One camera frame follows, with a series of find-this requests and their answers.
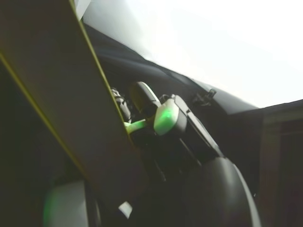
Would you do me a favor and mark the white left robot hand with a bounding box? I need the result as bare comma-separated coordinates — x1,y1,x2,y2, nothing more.
42,81,262,227

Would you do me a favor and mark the yellow book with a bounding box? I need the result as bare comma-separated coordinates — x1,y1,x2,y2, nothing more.
0,0,146,206

